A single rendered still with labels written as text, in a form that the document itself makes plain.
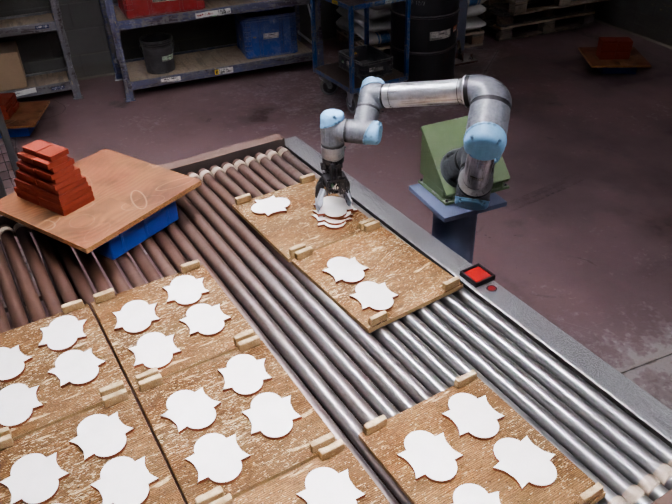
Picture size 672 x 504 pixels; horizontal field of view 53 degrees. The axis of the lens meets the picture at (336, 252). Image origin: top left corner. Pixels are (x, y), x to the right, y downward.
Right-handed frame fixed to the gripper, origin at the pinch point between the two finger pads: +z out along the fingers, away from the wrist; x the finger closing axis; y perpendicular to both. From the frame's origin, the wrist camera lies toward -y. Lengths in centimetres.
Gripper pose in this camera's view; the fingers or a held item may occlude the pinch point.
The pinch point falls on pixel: (333, 206)
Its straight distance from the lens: 232.6
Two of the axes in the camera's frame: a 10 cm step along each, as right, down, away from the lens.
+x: 9.7, -1.6, 1.9
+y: 2.5, 5.4, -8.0
